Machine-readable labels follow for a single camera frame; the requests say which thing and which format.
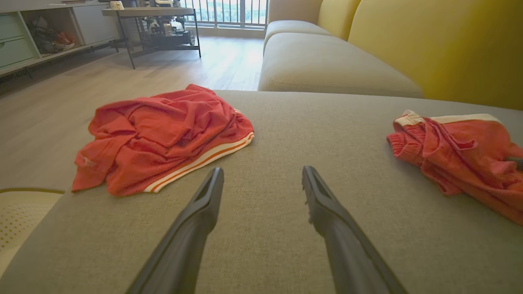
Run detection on black machine under table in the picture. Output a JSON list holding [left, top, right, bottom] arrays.
[[139, 16, 197, 50]]

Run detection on balcony railing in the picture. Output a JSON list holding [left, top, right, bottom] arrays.
[[180, 0, 270, 29]]

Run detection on white low cabinet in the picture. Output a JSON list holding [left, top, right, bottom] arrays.
[[0, 0, 123, 78]]

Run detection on clutter in cabinet shelf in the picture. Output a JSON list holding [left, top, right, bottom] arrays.
[[27, 16, 77, 54]]

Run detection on yellow sofa back cushion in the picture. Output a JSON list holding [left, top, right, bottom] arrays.
[[349, 0, 523, 111], [317, 0, 362, 41]]

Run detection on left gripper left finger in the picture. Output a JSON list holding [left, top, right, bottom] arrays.
[[126, 167, 225, 294]]

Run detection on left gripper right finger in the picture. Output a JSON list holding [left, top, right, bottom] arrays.
[[302, 165, 409, 294]]

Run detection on cream perforated laundry basket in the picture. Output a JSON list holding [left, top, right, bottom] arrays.
[[0, 187, 66, 278]]

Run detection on beige sofa seat cushion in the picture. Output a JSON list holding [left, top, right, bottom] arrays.
[[258, 33, 424, 99], [264, 20, 332, 40]]

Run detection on red shorts white trim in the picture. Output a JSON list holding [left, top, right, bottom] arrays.
[[387, 109, 523, 226]]

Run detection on beige sofa back cushion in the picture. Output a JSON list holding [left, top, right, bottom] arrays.
[[268, 0, 323, 25]]

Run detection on black frame side table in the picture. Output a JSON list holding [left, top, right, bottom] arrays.
[[101, 6, 201, 70]]

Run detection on red striped shorts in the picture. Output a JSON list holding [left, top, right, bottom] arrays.
[[72, 84, 255, 197]]

